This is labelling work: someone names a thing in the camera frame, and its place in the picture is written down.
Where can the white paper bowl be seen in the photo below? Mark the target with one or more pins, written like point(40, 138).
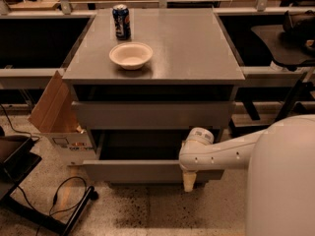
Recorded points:
point(131, 55)

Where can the grey drawer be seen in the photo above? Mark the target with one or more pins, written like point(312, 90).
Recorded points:
point(153, 115)
point(112, 184)
point(136, 156)

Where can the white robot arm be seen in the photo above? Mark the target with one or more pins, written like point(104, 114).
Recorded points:
point(281, 173)

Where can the black stand base left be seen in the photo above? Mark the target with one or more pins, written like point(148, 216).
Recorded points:
point(52, 200)

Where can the grey top drawer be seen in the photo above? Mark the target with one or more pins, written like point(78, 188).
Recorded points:
point(153, 115)

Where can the blue soda can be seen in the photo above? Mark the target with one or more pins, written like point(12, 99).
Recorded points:
point(121, 19)

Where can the black table leg frame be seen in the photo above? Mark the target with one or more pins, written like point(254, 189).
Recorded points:
point(291, 99)

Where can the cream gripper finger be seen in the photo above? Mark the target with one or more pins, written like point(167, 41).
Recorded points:
point(189, 179)

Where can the grey drawer cabinet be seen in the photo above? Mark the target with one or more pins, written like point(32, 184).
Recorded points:
point(192, 61)

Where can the grey bottom drawer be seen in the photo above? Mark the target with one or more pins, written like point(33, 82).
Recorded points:
point(112, 184)

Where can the black office chair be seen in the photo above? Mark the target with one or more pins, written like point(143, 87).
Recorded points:
point(291, 44)

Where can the open cardboard box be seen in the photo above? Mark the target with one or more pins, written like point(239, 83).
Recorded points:
point(54, 117)

